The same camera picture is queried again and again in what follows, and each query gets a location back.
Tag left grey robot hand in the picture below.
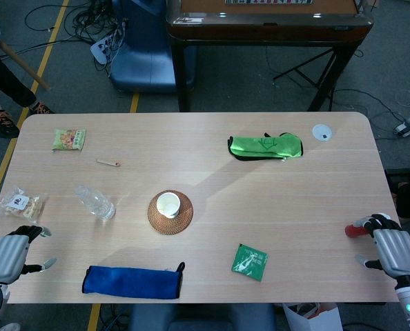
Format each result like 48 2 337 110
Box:
0 225 58 284

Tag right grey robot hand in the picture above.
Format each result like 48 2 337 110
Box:
355 213 410 279

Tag clear plastic bottle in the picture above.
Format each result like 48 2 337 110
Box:
75 184 117 221

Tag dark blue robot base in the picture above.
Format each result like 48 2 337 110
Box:
127 303 277 331

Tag white flower paper cup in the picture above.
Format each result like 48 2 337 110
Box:
156 192 181 218

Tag red cylinder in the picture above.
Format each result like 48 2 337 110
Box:
344 223 373 239

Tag clear biscuit snack bag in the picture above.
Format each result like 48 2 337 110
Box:
0 185 50 224

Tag white cardboard box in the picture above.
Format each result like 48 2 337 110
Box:
282 302 344 331

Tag grey floor power strip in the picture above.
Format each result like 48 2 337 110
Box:
393 114 410 138

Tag light green snack packet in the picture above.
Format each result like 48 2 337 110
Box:
51 128 88 153

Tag blue microfiber cloth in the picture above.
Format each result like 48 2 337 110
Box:
81 261 186 300

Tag green tea sachet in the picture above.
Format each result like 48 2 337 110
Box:
231 243 270 283

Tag round woven rattan coaster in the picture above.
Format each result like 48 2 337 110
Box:
147 190 195 236

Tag green cloth pouch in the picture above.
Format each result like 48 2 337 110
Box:
226 132 304 162

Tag person leg black trousers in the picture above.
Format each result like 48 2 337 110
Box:
0 45 37 108

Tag wooden chair leg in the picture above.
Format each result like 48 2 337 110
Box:
0 39 51 91

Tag white power strip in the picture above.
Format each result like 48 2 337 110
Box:
90 36 118 66

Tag blue machine base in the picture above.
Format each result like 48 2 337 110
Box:
108 0 196 94

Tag brown mahjong table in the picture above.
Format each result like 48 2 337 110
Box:
166 0 374 113

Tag mahjong tile row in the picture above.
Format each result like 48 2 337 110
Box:
224 0 313 6

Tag white round cable grommet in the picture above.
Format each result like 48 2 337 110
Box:
311 123 333 142

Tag black floor cable tangle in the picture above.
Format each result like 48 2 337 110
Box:
25 0 126 46

